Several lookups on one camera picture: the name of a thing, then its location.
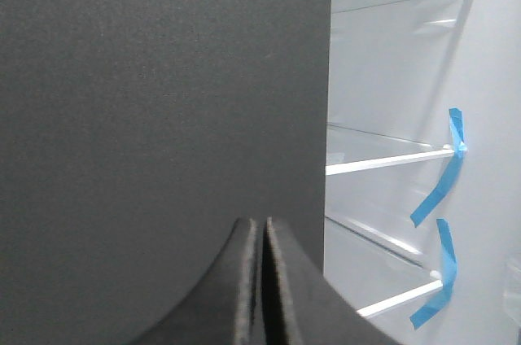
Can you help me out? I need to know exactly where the white fridge interior body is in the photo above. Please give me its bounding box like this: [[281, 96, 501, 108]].
[[325, 0, 520, 344]]

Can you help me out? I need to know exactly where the dark grey fridge door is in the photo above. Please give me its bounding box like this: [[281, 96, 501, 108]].
[[1, 0, 331, 344]]

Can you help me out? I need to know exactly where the middle glass fridge shelf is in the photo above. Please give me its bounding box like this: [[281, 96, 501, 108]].
[[326, 124, 454, 177]]

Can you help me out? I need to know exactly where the lower blue tape strip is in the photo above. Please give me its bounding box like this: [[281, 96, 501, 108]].
[[409, 218, 458, 330]]

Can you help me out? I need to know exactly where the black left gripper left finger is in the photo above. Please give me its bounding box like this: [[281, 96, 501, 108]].
[[133, 219, 257, 344]]

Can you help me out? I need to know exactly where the upper blue tape strip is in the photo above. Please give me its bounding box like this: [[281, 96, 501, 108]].
[[409, 107, 468, 228]]

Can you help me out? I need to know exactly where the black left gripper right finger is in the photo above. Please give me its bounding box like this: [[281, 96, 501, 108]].
[[261, 217, 397, 344]]

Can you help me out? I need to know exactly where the lower glass fridge shelf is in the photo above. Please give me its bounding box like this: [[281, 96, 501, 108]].
[[323, 217, 442, 318]]

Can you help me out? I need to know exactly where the blue tape strip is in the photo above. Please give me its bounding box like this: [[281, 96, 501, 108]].
[[409, 107, 468, 228], [409, 218, 458, 330]]

